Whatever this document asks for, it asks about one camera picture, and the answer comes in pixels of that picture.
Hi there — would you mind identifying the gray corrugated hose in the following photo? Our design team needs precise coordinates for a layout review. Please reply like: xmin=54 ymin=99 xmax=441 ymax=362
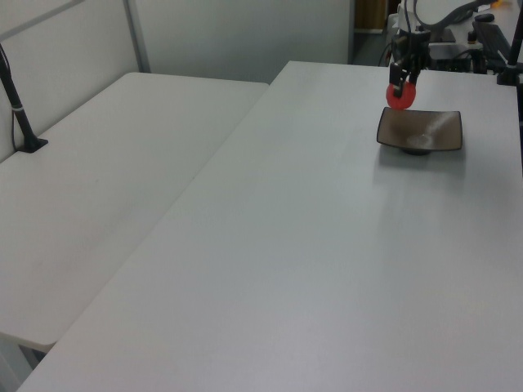
xmin=414 ymin=0 xmax=492 ymax=30

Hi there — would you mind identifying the brown square ceramic plate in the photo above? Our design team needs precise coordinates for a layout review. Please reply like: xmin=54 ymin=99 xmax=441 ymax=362
xmin=375 ymin=106 xmax=465 ymax=157

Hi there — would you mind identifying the white side table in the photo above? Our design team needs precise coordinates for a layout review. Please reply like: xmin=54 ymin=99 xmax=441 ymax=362
xmin=0 ymin=71 xmax=270 ymax=354

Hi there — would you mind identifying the red apple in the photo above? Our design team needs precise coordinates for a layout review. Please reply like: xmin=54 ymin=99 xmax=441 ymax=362
xmin=386 ymin=80 xmax=418 ymax=111

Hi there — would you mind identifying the black clamped camera pole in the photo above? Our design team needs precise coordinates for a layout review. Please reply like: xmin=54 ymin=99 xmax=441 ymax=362
xmin=495 ymin=0 xmax=523 ymax=87

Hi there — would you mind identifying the black keyboard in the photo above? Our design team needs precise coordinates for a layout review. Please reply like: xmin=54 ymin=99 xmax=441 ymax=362
xmin=471 ymin=21 xmax=512 ymax=63

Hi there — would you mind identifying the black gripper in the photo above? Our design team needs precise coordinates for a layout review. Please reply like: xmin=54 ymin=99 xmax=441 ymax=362
xmin=388 ymin=29 xmax=431 ymax=100

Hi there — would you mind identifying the black pole with base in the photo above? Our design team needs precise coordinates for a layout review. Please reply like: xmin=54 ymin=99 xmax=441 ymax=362
xmin=0 ymin=42 xmax=49 ymax=154

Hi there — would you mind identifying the brown wooden cabinet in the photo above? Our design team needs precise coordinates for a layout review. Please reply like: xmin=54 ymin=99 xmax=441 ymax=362
xmin=353 ymin=0 xmax=388 ymax=34

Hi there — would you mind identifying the black electronics box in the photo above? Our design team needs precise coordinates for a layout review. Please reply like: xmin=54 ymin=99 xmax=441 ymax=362
xmin=427 ymin=42 xmax=485 ymax=75

